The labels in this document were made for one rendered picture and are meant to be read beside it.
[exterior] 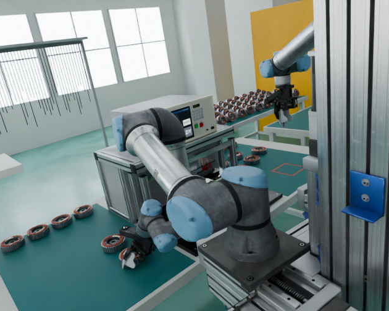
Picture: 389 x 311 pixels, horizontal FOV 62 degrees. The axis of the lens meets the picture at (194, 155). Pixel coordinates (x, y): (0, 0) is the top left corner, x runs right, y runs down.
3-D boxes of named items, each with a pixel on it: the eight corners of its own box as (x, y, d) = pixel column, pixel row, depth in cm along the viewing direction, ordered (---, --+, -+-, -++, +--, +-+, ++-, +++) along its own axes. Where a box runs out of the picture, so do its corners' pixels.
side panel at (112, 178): (137, 221, 172) (124, 166, 161) (133, 224, 170) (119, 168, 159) (112, 208, 192) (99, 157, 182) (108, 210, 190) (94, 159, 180)
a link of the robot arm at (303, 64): (293, 74, 135) (276, 74, 144) (313, 70, 139) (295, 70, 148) (292, 55, 132) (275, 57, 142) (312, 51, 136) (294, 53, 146)
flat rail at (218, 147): (232, 144, 188) (231, 139, 187) (144, 184, 151) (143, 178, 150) (231, 144, 189) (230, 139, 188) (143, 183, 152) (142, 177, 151)
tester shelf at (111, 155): (234, 133, 188) (233, 126, 187) (136, 174, 148) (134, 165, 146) (186, 127, 221) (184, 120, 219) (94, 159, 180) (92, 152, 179)
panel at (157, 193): (220, 176, 208) (215, 131, 199) (134, 220, 169) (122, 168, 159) (219, 175, 209) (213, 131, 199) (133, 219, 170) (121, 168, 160)
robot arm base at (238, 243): (291, 244, 88) (289, 212, 85) (250, 270, 80) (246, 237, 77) (252, 224, 100) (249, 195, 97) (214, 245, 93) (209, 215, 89)
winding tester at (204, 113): (217, 130, 182) (212, 94, 176) (155, 155, 156) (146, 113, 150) (175, 125, 211) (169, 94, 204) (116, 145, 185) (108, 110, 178)
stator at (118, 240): (118, 254, 145) (117, 247, 144) (97, 252, 149) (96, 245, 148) (130, 240, 155) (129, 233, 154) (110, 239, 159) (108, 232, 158)
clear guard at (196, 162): (225, 173, 150) (223, 161, 148) (186, 194, 135) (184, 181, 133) (181, 162, 174) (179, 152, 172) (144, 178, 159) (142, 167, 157)
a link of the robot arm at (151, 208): (148, 216, 114) (138, 199, 119) (142, 236, 120) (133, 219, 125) (167, 211, 118) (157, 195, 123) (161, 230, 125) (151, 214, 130)
